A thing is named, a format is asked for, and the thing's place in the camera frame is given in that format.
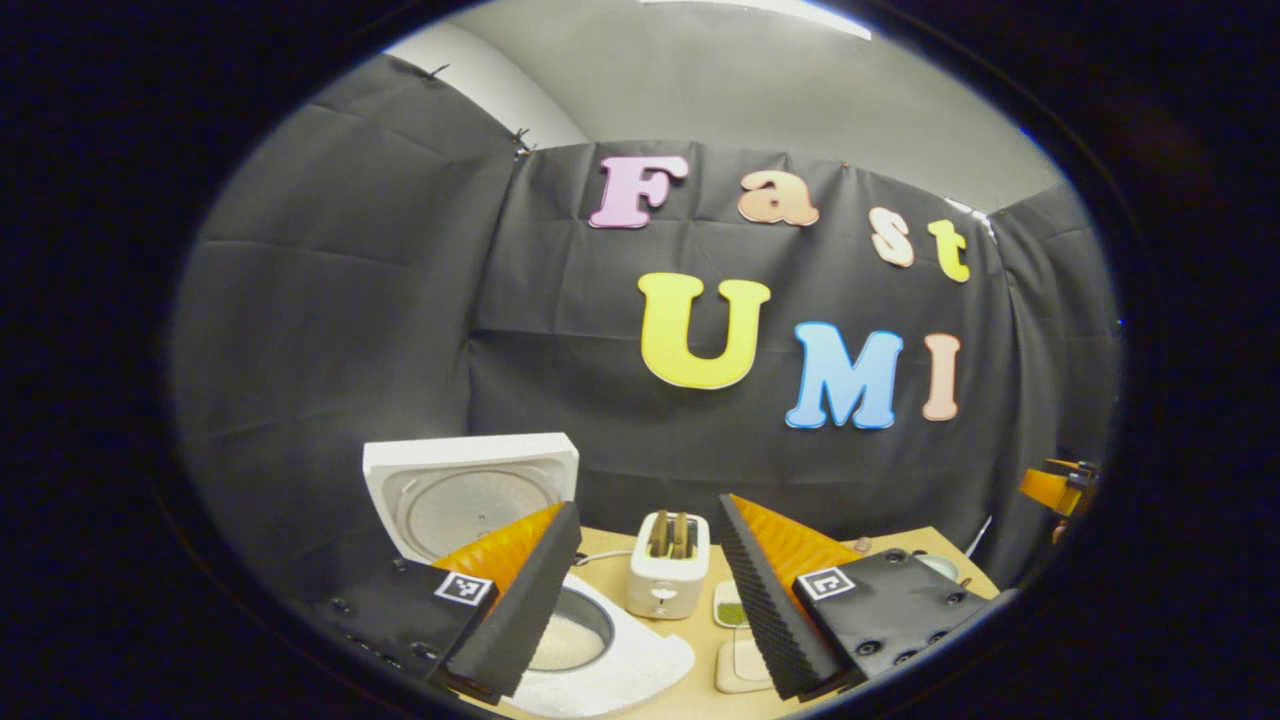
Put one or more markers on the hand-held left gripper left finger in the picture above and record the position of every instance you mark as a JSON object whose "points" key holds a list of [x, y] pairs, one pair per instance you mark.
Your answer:
{"points": [[525, 610]]}

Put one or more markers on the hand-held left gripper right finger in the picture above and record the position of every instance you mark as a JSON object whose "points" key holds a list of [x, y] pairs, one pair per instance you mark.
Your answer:
{"points": [[770, 610]]}

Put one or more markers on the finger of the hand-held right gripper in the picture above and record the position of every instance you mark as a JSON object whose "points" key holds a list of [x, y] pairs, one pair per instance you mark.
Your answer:
{"points": [[1042, 490]]}

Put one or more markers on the clear tray of rice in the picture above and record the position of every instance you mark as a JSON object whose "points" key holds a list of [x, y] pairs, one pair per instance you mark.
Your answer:
{"points": [[742, 665]]}

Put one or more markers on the white rice cooker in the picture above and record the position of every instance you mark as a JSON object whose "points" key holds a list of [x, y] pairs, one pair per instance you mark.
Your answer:
{"points": [[470, 465]]}

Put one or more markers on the white divided grain dish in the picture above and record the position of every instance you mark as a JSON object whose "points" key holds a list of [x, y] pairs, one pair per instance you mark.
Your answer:
{"points": [[732, 605]]}

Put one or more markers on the white toaster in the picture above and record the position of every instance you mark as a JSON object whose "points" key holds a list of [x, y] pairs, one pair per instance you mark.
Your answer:
{"points": [[668, 585]]}

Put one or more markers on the brown bread slice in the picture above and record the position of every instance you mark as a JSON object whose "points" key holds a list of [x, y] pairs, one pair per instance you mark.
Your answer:
{"points": [[658, 535], [682, 537]]}

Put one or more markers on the plate of red dates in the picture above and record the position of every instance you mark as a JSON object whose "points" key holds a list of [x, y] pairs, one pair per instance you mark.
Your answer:
{"points": [[940, 565]]}

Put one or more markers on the black backdrop cloth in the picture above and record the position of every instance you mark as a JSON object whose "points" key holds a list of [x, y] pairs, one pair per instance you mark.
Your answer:
{"points": [[320, 350]]}

